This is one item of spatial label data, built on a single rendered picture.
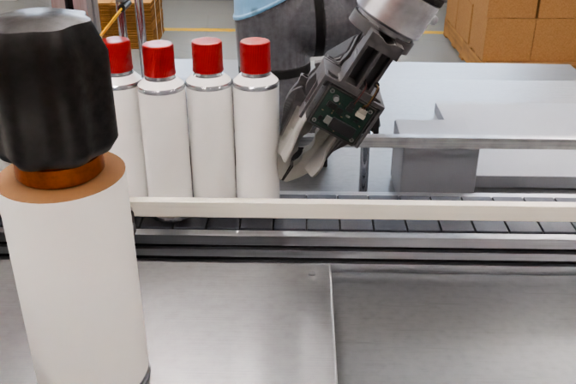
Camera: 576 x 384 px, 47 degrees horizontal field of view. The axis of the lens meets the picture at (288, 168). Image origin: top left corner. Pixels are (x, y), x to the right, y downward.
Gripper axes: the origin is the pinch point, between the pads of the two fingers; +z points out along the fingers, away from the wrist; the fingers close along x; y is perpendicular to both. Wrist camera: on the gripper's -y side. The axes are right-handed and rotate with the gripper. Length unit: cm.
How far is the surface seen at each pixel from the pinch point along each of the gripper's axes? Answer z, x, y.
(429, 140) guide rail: -10.4, 13.2, -3.0
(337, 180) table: 5.6, 11.1, -17.6
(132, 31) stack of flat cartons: 127, -60, -376
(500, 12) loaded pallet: -12, 121, -306
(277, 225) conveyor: 5.3, 1.8, 3.9
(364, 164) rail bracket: -1.9, 10.2, -8.6
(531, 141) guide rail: -16.3, 23.7, -3.0
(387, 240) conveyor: -0.4, 12.9, 5.8
